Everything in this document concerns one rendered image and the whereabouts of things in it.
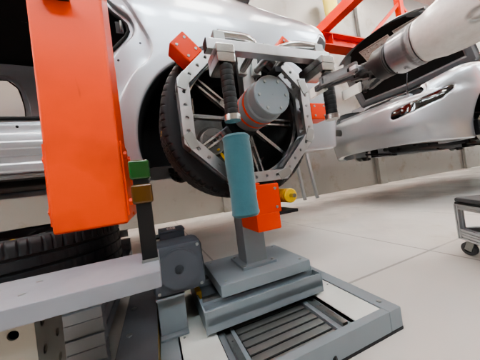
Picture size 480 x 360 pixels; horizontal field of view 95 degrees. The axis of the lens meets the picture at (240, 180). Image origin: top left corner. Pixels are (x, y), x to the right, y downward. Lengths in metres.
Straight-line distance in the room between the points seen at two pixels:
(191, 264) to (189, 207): 3.92
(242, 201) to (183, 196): 4.07
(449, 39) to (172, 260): 0.87
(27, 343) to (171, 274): 0.42
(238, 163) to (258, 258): 0.51
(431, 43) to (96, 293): 0.74
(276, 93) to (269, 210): 0.41
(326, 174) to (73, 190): 6.17
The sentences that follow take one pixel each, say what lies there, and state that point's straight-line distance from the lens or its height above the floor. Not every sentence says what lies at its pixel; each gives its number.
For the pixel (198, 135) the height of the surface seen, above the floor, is 0.90.
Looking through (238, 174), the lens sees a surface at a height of 0.61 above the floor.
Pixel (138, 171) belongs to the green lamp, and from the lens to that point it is 0.49.
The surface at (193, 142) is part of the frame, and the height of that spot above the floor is 0.74.
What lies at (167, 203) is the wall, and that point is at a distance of 4.68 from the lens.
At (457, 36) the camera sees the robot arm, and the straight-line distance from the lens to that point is 0.59.
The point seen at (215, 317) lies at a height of 0.14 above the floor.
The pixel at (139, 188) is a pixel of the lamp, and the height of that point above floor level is 0.60.
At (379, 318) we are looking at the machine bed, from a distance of 0.99.
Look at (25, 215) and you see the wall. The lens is 5.03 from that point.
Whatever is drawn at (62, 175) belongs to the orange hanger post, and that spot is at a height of 0.66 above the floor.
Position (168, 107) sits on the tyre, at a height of 0.89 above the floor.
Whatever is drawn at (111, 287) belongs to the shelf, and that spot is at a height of 0.44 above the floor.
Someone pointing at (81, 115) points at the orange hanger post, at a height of 0.81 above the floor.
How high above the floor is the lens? 0.58
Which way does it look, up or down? 1 degrees up
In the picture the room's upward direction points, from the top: 7 degrees counter-clockwise
